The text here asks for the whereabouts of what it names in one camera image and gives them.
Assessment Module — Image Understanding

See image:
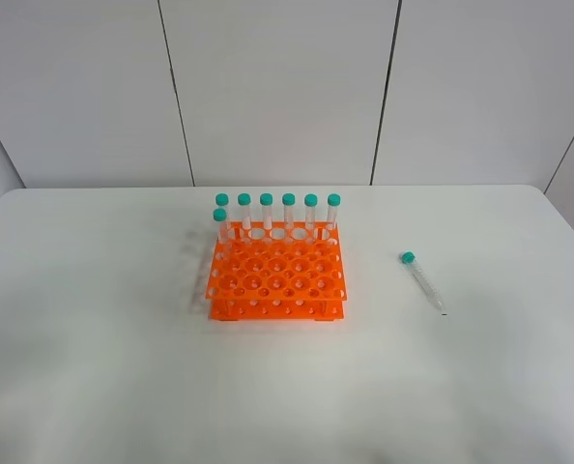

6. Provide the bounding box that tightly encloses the green-capped clear test tube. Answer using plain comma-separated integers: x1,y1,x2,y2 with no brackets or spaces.
400,251,447,315

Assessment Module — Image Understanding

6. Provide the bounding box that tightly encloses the orange plastic test tube rack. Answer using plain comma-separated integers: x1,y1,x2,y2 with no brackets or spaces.
205,220,348,321

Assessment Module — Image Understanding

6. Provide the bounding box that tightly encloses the green-capped tube front left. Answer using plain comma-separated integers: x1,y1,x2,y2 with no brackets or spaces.
213,208,229,244

